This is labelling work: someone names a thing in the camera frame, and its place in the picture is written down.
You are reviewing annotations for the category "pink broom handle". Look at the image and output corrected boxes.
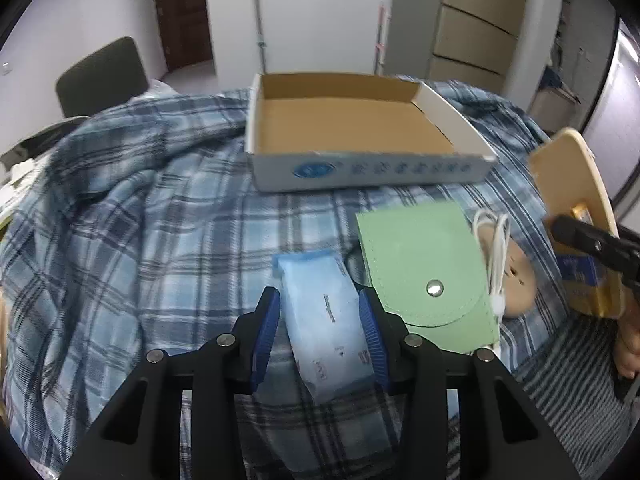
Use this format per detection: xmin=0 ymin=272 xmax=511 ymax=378
xmin=373 ymin=3 xmax=390 ymax=76

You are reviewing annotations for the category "gold refrigerator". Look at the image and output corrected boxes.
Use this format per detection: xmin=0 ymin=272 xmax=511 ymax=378
xmin=382 ymin=0 xmax=533 ymax=96

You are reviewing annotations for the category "beige cabinet in doorway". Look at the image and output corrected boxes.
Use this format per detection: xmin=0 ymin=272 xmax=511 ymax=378
xmin=528 ymin=88 xmax=580 ymax=134

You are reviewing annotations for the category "blue plaid cloth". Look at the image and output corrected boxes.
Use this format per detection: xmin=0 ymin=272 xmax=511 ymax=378
xmin=1 ymin=82 xmax=568 ymax=474

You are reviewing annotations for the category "cardboard tray box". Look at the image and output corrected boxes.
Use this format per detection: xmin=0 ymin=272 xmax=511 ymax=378
xmin=245 ymin=73 xmax=498 ymax=193

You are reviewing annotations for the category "green snap pouch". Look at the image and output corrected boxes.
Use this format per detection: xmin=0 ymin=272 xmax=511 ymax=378
xmin=357 ymin=200 xmax=500 ymax=354

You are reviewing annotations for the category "dark green chair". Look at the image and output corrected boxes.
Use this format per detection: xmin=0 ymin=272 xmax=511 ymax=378
xmin=55 ymin=37 xmax=150 ymax=118

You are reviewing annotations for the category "person's right hand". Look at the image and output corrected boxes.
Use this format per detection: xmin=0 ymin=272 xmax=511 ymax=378
xmin=614 ymin=302 xmax=640 ymax=379

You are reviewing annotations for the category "yellow blue small box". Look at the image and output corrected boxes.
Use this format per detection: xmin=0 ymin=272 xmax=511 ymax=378
xmin=549 ymin=200 xmax=624 ymax=318

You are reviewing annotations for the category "beige phone case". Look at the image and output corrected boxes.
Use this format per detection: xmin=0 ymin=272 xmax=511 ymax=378
xmin=528 ymin=128 xmax=618 ymax=235

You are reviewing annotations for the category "round tan cookie plush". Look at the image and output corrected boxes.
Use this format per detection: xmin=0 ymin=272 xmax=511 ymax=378
xmin=503 ymin=240 xmax=537 ymax=318

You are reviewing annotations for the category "brown wooden door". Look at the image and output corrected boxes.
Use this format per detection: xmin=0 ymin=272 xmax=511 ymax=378
xmin=155 ymin=0 xmax=214 ymax=72

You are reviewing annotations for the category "white cable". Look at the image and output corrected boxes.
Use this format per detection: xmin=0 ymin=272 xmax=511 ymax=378
xmin=470 ymin=208 xmax=512 ymax=361

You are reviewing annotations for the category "blue tissue pack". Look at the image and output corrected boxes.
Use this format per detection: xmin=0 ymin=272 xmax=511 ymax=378
xmin=273 ymin=250 xmax=374 ymax=403

